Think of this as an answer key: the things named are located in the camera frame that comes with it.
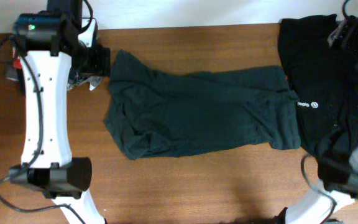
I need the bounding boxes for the dark green t-shirt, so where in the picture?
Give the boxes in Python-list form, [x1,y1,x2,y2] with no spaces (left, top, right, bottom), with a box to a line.
[104,50,301,160]

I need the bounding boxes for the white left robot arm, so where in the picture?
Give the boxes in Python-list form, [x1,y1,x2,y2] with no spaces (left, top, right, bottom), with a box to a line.
[9,1,110,223]

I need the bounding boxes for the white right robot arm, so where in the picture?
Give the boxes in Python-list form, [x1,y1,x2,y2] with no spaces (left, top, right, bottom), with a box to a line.
[275,15,358,223]

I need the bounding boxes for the grey garment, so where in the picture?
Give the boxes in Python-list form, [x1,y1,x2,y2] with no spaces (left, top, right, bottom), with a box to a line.
[5,65,101,95]

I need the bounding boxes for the black t-shirt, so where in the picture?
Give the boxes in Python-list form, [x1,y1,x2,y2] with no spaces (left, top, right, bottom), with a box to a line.
[277,14,358,184]

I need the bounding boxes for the red t-shirt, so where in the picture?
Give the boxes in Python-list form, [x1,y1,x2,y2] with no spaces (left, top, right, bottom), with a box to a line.
[12,47,22,70]

